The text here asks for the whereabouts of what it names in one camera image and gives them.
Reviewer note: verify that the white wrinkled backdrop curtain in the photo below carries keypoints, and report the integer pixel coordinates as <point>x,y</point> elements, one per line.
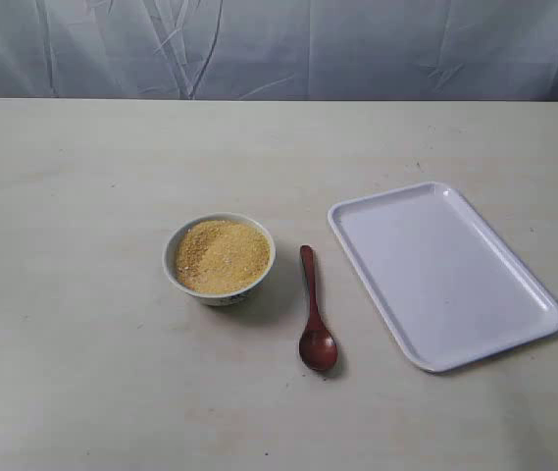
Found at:
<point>280,50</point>

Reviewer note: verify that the white rectangular plastic tray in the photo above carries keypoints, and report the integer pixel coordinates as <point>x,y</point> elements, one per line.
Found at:
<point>448,288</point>

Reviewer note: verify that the white ceramic bowl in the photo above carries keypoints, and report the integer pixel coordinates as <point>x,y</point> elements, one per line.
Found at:
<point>215,300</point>

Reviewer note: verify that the dark red wooden spoon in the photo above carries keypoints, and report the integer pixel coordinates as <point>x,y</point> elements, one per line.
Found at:
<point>317,347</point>

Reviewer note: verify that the yellow-brown granular powder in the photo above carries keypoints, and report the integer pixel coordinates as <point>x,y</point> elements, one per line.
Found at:
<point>221,256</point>

